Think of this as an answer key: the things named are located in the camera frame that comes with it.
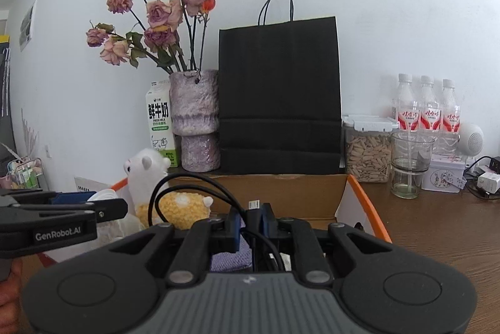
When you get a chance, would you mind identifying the black paper bag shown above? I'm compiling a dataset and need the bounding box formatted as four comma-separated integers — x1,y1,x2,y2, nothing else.
218,0,343,175

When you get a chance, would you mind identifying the purple knitted cloth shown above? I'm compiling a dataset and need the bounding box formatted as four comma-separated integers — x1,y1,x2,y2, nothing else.
211,236,254,272

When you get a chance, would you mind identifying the person's left hand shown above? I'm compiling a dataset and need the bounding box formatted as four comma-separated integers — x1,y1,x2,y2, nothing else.
0,260,26,334

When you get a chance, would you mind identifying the wall poster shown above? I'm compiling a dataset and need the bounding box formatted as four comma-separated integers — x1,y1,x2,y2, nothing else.
19,0,38,52

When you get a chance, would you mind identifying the clear red label water bottle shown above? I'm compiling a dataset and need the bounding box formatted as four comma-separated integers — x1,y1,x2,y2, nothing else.
418,75,442,135
441,79,462,157
392,73,420,133

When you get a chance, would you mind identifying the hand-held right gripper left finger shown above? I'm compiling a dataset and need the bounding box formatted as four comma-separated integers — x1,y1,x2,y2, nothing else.
109,209,241,288

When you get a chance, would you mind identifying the white slatted appliance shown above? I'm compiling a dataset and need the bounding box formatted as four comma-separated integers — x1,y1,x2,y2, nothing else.
74,176,112,194

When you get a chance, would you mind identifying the clear container of seeds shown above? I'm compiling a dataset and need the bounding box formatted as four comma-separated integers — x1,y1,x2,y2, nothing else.
342,114,399,183

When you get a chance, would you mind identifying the clear glass cup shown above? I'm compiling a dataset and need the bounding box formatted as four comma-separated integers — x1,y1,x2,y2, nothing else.
391,132,436,199

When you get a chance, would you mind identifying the purple textured vase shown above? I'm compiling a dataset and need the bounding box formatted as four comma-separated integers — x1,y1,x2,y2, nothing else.
169,69,221,172

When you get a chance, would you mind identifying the wire rack with small bottles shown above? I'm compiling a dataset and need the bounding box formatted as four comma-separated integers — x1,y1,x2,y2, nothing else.
0,156,43,190

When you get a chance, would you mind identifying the white printed tin box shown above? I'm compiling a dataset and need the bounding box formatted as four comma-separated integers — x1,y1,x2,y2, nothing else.
421,154,467,194

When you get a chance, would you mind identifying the white round speaker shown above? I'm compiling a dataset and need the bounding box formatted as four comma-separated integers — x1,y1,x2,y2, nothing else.
455,122,485,167

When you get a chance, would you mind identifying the white yellow alpaca plush toy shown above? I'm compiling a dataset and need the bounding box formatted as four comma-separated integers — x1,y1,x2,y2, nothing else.
124,147,215,231

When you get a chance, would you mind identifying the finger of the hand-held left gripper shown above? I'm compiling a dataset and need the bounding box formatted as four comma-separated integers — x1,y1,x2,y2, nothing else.
12,199,129,223
0,189,96,207

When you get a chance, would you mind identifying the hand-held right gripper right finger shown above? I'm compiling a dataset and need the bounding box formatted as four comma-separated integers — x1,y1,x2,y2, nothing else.
261,203,393,286

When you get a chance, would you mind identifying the red cardboard box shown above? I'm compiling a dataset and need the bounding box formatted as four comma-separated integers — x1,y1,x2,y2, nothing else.
37,174,393,272

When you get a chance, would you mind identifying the white green milk carton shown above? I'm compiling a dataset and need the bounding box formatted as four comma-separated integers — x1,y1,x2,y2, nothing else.
145,80,178,168

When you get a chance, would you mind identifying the white charger block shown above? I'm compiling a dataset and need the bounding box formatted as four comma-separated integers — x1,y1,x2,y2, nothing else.
477,172,500,192

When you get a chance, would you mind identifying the black USB cable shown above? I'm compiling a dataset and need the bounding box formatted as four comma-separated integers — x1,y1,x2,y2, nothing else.
146,174,286,272

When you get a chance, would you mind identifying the dried pink rose bouquet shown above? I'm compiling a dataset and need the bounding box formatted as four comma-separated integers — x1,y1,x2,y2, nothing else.
86,0,217,75

